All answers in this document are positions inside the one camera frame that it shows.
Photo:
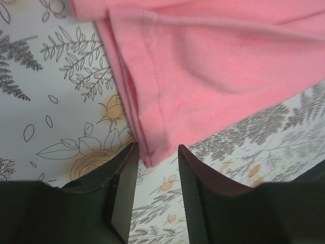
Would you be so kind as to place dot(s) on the pink t shirt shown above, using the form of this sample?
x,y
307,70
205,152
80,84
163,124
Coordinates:
x,y
187,70

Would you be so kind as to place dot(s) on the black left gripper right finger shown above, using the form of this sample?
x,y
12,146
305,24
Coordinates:
x,y
221,210

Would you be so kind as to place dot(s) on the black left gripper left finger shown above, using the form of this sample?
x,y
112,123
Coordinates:
x,y
95,208

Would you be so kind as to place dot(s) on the floral patterned table mat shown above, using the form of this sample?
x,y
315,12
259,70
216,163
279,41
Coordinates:
x,y
62,117

